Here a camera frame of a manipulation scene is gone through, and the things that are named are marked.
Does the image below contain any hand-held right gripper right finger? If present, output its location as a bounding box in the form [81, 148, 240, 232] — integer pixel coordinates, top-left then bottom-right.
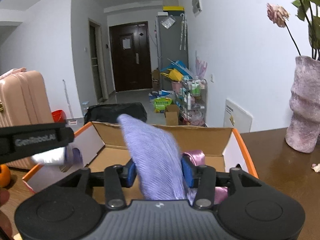
[181, 156, 263, 209]

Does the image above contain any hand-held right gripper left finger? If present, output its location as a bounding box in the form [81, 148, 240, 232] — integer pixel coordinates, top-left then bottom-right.
[54, 159, 137, 209]

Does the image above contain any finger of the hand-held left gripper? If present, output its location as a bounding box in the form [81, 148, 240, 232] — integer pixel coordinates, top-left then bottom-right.
[56, 123, 75, 147]

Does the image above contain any pink satin scrunchie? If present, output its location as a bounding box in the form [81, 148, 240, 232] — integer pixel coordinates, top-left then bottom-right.
[214, 186, 228, 205]
[184, 150, 205, 167]

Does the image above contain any lavender cloth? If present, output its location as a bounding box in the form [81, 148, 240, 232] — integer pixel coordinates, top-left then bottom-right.
[117, 114, 198, 205]

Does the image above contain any red cardboard box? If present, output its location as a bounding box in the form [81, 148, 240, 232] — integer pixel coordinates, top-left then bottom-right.
[22, 121, 259, 203]

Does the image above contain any red bin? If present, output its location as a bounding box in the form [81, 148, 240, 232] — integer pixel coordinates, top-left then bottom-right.
[52, 109, 67, 123]

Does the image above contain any white mop stick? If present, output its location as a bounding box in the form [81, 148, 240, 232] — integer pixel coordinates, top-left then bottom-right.
[62, 79, 78, 126]

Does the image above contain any pink ribbed suitcase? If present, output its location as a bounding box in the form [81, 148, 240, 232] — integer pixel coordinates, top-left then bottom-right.
[0, 67, 54, 169]

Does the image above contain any orange fruit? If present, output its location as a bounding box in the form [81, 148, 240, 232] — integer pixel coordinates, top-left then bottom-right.
[0, 164, 12, 188]

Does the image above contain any black duffel bag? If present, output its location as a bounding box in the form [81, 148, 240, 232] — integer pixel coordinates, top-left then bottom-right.
[84, 102, 147, 125]

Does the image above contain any small open cardboard box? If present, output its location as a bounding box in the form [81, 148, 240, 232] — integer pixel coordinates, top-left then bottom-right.
[164, 104, 180, 125]

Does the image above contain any green package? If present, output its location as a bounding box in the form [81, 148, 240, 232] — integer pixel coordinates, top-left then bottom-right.
[153, 97, 173, 113]

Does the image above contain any dark side door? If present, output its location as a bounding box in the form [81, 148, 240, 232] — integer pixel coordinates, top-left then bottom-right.
[89, 19, 103, 103]

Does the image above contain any white flat board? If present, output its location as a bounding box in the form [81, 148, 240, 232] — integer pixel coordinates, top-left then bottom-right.
[223, 99, 253, 133]

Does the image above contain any metal storage cart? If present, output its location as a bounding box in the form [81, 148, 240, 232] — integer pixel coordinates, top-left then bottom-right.
[180, 78, 208, 127]

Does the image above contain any dark brown entrance door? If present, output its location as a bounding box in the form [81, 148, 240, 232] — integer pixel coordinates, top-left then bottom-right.
[109, 21, 153, 92]

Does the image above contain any brown cardboard box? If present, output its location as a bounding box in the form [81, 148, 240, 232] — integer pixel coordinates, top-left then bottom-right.
[151, 69, 160, 89]

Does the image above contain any yellow bag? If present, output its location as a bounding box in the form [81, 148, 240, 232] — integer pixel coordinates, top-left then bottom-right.
[160, 69, 183, 82]

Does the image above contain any blue bag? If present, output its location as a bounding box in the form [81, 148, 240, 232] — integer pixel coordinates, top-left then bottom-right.
[160, 60, 193, 79]

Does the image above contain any grey refrigerator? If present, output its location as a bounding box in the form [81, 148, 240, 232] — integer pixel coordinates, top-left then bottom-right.
[156, 14, 189, 90]

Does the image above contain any pink textured vase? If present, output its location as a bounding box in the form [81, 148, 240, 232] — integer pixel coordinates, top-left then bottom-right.
[285, 55, 320, 154]

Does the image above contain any hanging folded umbrella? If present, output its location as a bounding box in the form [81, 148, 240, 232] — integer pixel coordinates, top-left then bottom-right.
[179, 14, 187, 51]

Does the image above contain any yellow black box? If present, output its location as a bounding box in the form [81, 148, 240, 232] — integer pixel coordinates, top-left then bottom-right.
[162, 5, 185, 15]

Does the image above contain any bunch of dried roses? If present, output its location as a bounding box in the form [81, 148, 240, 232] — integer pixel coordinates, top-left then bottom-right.
[266, 0, 320, 60]

